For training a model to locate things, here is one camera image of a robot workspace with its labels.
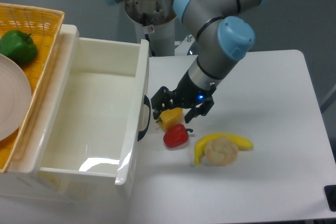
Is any beige plate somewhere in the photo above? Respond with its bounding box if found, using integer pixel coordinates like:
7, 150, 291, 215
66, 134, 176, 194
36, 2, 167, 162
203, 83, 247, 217
1, 55, 32, 140

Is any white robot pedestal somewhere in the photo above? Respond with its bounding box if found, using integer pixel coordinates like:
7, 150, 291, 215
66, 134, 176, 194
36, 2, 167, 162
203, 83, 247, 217
125, 0, 176, 57

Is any white drawer cabinet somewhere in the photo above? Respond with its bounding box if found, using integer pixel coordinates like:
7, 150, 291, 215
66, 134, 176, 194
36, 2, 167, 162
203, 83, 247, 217
1, 25, 79, 201

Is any black object at table edge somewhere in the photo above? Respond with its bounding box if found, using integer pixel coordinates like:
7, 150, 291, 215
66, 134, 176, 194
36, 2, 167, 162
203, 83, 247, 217
324, 185, 336, 212

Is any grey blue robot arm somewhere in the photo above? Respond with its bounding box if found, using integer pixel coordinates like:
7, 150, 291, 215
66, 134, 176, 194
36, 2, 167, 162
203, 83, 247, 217
105, 0, 270, 122

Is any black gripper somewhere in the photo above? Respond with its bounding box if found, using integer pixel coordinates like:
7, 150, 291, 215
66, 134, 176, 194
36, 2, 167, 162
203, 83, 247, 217
151, 71, 217, 123

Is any yellow banana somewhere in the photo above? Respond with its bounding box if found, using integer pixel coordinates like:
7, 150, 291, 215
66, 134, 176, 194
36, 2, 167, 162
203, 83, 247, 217
194, 133, 254, 165

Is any green bell pepper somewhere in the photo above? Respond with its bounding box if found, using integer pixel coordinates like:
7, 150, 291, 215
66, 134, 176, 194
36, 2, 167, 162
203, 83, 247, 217
1, 30, 38, 66

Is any red bell pepper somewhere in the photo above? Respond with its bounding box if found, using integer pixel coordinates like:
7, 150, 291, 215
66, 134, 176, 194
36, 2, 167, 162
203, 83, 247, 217
163, 124, 194, 148

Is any white metal base frame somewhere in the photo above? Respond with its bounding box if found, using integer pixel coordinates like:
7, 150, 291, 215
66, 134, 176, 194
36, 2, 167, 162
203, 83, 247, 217
174, 34, 202, 56

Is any yellow bell pepper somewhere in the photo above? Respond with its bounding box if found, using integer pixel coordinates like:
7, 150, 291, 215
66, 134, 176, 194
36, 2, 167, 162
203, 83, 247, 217
156, 108, 183, 131

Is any yellow woven basket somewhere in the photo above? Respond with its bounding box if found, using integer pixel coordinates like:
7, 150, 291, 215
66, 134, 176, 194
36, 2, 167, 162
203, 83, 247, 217
1, 3, 65, 173

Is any black top drawer handle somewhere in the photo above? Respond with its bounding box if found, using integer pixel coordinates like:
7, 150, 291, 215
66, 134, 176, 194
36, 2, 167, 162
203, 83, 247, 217
137, 95, 151, 141

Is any round bread roll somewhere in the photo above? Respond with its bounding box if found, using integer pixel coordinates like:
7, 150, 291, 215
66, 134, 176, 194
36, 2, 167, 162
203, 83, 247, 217
204, 136, 239, 166

